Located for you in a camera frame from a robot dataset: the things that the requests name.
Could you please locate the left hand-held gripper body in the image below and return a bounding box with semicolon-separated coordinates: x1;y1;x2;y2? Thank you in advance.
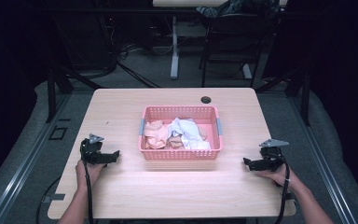
79;133;107;165

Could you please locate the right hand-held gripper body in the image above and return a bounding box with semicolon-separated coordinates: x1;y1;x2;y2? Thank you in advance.
258;138;290;173

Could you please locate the person's left hand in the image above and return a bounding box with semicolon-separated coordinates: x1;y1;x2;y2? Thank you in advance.
75;159;105;191

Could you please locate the person's right hand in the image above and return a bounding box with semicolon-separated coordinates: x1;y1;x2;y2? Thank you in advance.
255;163;296;189

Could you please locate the peach pink cloth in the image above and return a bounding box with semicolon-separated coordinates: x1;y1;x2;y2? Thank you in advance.
143;119;170;150

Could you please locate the pink plastic basket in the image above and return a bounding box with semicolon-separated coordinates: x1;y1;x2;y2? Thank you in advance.
138;105;224;161

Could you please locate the white cloth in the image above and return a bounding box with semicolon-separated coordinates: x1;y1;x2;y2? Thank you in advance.
166;117;213;151

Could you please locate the white desk leg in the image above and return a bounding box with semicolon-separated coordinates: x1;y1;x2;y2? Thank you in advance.
241;63;254;80
170;15;180;80

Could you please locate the black chair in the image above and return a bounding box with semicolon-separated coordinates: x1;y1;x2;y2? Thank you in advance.
198;11;264;89

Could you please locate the grey patterned cloth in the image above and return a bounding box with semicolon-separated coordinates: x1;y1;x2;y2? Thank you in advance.
195;0;250;19

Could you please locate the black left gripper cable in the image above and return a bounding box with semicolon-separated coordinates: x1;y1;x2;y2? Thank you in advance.
80;139;95;224

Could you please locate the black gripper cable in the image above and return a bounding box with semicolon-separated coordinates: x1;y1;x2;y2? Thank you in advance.
273;152;292;224
80;139;95;224

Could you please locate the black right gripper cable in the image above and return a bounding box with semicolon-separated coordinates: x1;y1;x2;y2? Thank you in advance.
273;152;292;224

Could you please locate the aluminium floor rail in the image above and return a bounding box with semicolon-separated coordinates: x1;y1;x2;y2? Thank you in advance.
0;92;73;224
287;92;358;224

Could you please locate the black metal frame post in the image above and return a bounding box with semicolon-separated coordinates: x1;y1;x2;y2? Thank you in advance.
300;68;311;127
46;65;58;123

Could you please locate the bundle of floor cables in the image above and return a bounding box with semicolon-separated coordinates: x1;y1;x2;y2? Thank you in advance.
99;15;173;63

